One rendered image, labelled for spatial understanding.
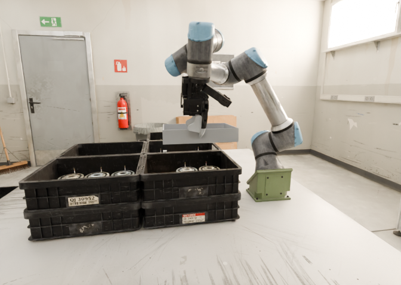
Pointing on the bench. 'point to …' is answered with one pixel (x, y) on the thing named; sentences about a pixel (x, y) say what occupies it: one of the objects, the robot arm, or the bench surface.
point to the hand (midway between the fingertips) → (201, 133)
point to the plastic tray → (226, 133)
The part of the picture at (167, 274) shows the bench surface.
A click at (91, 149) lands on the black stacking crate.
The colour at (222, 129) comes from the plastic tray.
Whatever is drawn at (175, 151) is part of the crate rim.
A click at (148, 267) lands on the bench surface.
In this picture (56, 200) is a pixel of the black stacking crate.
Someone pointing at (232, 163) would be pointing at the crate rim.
